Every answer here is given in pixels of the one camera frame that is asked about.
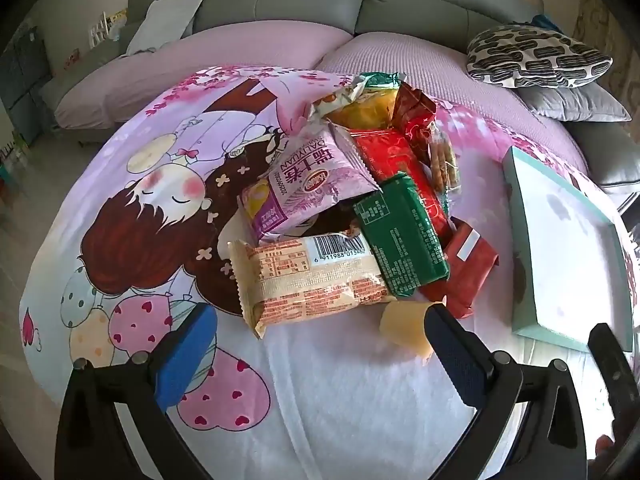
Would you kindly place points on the green snack packet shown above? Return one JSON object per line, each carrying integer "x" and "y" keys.
{"x": 400, "y": 235}

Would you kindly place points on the dark storage cabinet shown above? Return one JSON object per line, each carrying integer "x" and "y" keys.
{"x": 20, "y": 75}

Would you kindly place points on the beige barcode snack packet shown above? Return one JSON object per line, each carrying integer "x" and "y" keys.
{"x": 310, "y": 280}

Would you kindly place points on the grey sofa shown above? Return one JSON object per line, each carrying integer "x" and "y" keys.
{"x": 280, "y": 5}

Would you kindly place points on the pink printed blanket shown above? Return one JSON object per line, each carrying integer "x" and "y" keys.
{"x": 150, "y": 170}

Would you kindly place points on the person's right hand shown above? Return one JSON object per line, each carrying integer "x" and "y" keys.
{"x": 604, "y": 445}

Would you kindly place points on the teal shallow box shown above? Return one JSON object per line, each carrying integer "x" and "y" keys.
{"x": 570, "y": 250}

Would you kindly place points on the clear round cracker packet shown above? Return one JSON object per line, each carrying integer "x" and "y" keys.
{"x": 445, "y": 165}

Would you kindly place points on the red gold-patterned snack packet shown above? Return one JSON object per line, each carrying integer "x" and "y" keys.
{"x": 395, "y": 152}

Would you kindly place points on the beige patterned curtain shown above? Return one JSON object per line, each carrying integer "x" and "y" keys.
{"x": 607, "y": 25}

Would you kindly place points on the purple snack packet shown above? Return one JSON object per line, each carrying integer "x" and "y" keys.
{"x": 310, "y": 180}

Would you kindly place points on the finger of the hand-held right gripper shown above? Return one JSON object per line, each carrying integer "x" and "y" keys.
{"x": 612, "y": 365}

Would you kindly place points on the small red snack packet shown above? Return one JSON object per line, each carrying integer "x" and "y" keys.
{"x": 415, "y": 110}

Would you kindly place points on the yellow green-ended snack packet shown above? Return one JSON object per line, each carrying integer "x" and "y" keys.
{"x": 365, "y": 110}

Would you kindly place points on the cream candy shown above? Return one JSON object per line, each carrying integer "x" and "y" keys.
{"x": 400, "y": 327}

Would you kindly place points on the black white patterned pillow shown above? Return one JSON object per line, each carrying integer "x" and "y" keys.
{"x": 530, "y": 55}

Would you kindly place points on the light grey pillow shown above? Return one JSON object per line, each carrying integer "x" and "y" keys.
{"x": 165, "y": 20}

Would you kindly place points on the grey fabric pillow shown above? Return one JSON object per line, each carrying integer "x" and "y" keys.
{"x": 575, "y": 102}

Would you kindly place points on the dark red white-label packet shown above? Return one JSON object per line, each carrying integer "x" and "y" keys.
{"x": 470, "y": 275}

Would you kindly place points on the blue cloth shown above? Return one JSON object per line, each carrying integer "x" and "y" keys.
{"x": 545, "y": 21}

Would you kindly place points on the grey leather cushion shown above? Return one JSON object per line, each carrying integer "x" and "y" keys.
{"x": 610, "y": 160}

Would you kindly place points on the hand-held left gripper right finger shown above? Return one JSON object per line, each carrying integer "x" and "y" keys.
{"x": 455, "y": 355}

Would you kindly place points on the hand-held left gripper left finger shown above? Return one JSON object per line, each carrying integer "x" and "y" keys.
{"x": 185, "y": 360}

